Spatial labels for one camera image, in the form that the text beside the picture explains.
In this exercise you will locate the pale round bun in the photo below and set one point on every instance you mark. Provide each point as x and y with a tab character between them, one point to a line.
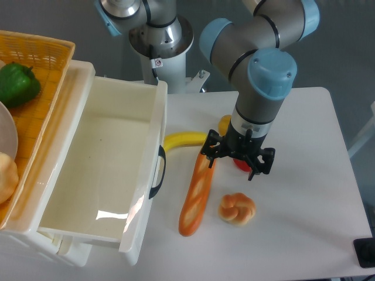
9	176

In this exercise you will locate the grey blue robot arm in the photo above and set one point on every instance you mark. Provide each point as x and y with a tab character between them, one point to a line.
251	57

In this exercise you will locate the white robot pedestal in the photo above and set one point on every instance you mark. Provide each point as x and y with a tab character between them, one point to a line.
162	53

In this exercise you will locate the long orange baguette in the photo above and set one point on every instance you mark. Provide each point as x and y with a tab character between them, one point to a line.
197	196

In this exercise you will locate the green bell pepper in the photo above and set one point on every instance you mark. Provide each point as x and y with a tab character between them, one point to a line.
18	85

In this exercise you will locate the white plastic drawer cabinet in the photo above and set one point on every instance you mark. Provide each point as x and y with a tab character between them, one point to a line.
20	234

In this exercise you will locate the red round fruit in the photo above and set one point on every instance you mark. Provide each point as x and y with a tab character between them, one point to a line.
242	165

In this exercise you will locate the yellow woven basket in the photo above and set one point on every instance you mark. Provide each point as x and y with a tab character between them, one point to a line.
48	60

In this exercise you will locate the small orange fruit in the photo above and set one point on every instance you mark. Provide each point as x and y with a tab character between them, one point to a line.
223	124

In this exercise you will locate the round knotted bread roll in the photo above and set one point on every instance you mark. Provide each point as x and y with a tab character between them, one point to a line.
237	209

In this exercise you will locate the white plastic drawer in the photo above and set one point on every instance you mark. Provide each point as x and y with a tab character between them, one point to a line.
101	196

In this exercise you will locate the beige round plate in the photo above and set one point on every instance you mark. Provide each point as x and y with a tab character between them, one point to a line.
8	133

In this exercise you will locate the white chair frame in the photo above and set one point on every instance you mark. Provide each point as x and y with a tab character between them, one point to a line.
363	136

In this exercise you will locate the black drawer handle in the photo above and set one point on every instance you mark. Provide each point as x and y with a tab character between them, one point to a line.
159	173

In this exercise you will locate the yellow banana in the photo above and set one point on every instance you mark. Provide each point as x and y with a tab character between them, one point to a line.
179	139

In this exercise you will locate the black device at table edge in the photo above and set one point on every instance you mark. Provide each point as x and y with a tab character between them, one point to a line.
364	248

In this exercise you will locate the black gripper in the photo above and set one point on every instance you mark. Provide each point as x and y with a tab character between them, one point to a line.
242	146

